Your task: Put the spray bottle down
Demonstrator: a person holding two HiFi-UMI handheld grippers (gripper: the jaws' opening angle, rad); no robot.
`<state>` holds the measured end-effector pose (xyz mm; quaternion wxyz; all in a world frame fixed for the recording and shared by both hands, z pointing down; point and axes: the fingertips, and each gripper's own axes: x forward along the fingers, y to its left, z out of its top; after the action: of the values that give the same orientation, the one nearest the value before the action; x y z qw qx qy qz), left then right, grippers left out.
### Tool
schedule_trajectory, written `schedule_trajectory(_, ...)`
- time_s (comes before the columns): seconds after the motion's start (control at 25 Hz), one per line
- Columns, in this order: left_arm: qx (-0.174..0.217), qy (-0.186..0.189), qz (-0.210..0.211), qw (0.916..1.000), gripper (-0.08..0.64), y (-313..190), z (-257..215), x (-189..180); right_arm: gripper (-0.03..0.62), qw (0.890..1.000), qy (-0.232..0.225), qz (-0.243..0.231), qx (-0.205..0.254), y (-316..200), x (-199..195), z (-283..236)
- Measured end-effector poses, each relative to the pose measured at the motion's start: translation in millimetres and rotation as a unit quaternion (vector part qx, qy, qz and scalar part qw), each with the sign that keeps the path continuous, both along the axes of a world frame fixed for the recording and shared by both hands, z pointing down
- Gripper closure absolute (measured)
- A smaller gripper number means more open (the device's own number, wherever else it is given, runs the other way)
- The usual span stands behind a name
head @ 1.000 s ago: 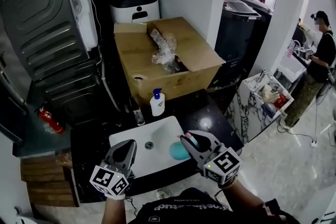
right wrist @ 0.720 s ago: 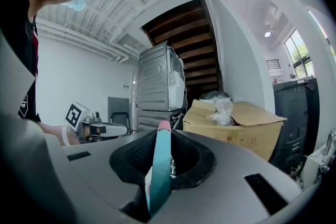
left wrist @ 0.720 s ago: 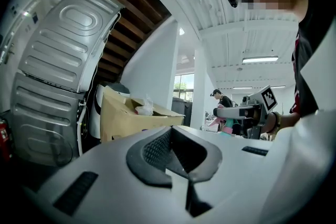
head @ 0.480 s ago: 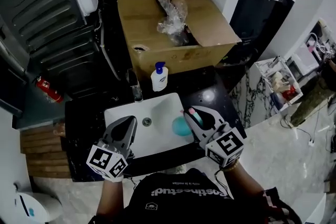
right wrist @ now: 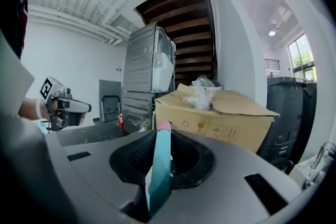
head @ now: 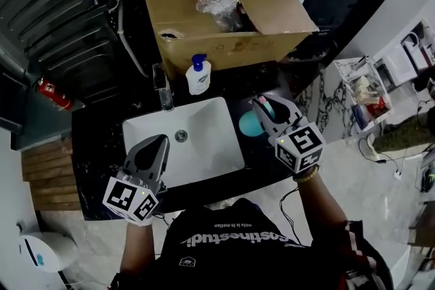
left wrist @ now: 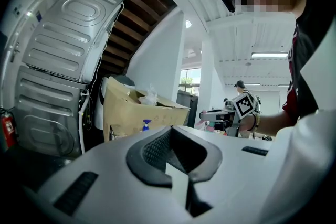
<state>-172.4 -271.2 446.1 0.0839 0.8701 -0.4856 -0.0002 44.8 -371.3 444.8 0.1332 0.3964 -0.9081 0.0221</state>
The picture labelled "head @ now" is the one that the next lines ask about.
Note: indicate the chrome faucet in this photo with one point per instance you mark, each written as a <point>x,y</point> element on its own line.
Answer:
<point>164,91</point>

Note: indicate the person's left forearm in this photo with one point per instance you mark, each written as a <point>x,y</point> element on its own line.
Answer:
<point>136,248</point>

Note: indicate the black marble table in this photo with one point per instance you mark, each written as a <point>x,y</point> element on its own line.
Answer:
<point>258,159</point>

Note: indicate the white power adapter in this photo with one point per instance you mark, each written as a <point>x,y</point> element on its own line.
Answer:
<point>398,174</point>

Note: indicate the wooden slatted platform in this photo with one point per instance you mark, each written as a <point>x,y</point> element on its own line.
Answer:
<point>51,176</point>

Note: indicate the white round bin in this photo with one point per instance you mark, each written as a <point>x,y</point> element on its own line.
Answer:
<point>44,251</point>

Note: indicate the dark green mat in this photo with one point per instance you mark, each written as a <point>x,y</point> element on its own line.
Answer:
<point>404,136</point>

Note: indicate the white pump soap bottle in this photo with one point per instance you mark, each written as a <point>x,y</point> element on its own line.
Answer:
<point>198,78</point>

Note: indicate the white marble-pattern box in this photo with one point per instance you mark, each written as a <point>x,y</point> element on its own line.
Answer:
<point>365,95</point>

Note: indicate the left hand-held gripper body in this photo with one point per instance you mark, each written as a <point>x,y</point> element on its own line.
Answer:
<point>129,197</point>

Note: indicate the red fire extinguisher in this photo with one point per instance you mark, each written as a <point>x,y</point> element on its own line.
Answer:
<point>54,95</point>

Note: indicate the white wristband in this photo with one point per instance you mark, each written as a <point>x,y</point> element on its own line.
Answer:
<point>142,222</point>

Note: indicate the person's right forearm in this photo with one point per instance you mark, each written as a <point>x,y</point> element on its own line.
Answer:
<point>319,203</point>

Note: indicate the person's black printed shirt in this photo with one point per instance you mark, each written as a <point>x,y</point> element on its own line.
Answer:
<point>238,248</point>

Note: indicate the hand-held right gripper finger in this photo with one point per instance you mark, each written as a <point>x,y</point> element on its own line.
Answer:
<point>263,119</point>
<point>282,110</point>

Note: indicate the white rectangular sink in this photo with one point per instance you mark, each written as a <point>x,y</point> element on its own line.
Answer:
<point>204,132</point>

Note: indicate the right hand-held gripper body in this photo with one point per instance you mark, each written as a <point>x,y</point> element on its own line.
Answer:
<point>299,146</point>

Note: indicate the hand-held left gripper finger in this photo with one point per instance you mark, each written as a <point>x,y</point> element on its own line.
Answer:
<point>159,159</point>
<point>136,158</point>

